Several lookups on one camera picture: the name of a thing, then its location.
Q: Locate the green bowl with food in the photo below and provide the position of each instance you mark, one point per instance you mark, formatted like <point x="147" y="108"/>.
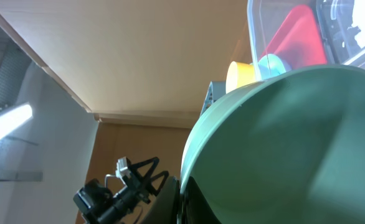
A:
<point x="290" y="149"/>

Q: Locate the grey dishwasher rack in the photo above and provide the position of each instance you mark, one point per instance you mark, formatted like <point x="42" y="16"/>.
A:
<point x="215" y="91"/>

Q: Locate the yellow plastic cup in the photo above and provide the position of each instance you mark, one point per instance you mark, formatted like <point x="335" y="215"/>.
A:
<point x="238" y="75"/>

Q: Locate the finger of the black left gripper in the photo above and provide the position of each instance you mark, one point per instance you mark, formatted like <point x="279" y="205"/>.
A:
<point x="157" y="182"/>
<point x="142" y="172"/>

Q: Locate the clear plastic bin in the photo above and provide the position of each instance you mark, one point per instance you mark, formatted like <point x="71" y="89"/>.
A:
<point x="341" y="25"/>

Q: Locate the light blue small bowl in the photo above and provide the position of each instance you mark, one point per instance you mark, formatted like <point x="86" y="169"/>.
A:
<point x="272" y="65"/>

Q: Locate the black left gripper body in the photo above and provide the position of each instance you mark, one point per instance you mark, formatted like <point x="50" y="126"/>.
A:
<point x="99" y="205"/>

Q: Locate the ceiling light fixture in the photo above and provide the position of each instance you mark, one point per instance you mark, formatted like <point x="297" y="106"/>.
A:
<point x="14" y="117"/>

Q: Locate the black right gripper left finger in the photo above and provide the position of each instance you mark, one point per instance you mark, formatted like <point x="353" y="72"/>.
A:
<point x="165" y="208"/>

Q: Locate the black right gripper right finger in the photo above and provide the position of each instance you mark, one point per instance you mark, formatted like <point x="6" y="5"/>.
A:
<point x="195" y="208"/>

